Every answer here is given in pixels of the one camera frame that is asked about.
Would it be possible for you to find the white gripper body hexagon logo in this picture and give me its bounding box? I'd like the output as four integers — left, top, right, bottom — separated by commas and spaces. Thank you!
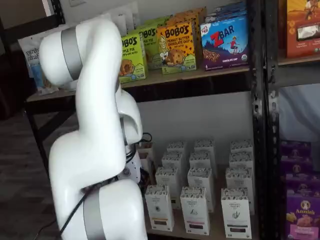
116, 149, 143, 186

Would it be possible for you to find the wooden shelf board with snacks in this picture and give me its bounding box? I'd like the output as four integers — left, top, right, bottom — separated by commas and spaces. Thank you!
26, 66, 251, 103

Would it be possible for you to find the white box yellow top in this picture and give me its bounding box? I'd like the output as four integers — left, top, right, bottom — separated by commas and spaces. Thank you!
138, 141, 156, 174

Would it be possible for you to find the green Bobo's apple pie box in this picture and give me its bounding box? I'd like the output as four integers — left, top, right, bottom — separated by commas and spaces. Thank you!
143, 15, 174, 29
117, 31, 149, 85
136, 23, 164, 71

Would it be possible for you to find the white box grey strip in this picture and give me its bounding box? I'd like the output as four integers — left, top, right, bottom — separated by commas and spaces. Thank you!
229, 139, 254, 154
225, 166, 254, 193
220, 187, 253, 239
228, 151, 254, 170

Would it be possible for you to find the white box pink strip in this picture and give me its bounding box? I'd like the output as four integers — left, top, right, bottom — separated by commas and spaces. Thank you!
193, 139, 216, 155
180, 186, 211, 236
188, 151, 217, 171
187, 166, 216, 213

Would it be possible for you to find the dark brown furniture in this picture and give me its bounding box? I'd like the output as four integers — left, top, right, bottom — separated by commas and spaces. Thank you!
0, 48, 36, 121

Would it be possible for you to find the orange Bobo's peanut butter box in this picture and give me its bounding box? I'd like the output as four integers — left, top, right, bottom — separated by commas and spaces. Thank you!
174, 6, 207, 26
165, 12, 201, 28
156, 19, 197, 75

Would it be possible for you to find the grey plastic sheet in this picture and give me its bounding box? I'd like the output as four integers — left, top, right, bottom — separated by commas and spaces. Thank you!
277, 84, 320, 141

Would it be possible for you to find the purple Annie's snack box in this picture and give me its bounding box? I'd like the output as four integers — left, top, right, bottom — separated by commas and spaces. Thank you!
285, 189, 320, 240
284, 171, 320, 194
280, 154, 315, 176
279, 140, 312, 159

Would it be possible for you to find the white box yellow strip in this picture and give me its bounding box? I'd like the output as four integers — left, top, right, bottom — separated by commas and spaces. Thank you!
155, 166, 180, 210
166, 140, 189, 156
161, 151, 187, 171
144, 184, 175, 233

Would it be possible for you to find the purely elizabeth bag blue label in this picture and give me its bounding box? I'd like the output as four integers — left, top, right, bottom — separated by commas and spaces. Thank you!
17, 34, 60, 97

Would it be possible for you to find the white purely elizabeth bag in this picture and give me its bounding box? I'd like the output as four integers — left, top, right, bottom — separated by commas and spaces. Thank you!
124, 1, 140, 29
109, 7, 129, 37

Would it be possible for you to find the large orange cardboard box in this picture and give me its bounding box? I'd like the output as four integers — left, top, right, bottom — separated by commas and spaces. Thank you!
285, 0, 320, 59

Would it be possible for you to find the wooden shelf board orange box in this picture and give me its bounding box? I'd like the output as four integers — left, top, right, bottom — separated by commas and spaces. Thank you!
277, 55, 320, 67

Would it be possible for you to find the black metal shelving rack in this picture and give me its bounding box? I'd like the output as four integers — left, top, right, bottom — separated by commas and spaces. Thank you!
0, 0, 270, 240
264, 0, 320, 240

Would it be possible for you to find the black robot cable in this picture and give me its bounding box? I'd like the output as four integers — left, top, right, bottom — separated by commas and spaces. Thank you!
33, 176, 119, 238

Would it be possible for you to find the blue Zbar chocolate chip box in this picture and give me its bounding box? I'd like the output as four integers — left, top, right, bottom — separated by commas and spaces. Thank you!
199, 15, 251, 72
204, 9, 248, 24
209, 1, 247, 16

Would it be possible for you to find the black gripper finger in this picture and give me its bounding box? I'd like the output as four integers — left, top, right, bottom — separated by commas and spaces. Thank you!
138, 168, 151, 194

